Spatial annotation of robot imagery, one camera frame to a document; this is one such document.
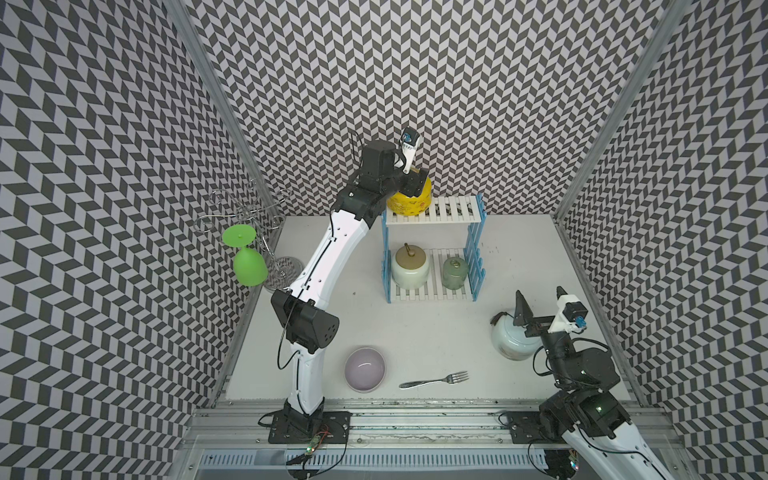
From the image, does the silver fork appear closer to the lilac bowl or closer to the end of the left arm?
the lilac bowl

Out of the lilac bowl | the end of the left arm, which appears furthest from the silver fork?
the end of the left arm

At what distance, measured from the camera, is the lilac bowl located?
2.53ft
